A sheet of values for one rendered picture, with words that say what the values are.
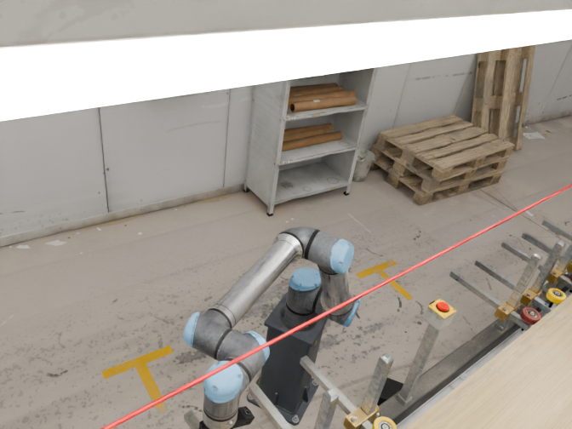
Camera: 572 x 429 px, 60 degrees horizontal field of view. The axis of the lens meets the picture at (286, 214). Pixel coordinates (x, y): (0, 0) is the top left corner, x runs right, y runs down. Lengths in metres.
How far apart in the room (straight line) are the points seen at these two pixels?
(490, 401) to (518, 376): 0.20
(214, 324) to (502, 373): 1.24
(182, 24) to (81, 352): 3.02
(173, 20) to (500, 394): 2.02
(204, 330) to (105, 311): 2.04
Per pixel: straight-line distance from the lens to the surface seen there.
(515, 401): 2.12
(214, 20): 0.18
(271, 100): 3.86
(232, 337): 1.35
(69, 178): 3.81
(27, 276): 3.71
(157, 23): 0.17
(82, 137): 3.69
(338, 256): 1.70
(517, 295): 2.55
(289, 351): 2.51
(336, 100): 4.10
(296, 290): 2.29
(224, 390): 1.24
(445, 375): 2.35
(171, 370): 3.01
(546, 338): 2.45
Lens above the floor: 2.37
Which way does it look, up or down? 34 degrees down
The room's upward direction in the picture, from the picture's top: 9 degrees clockwise
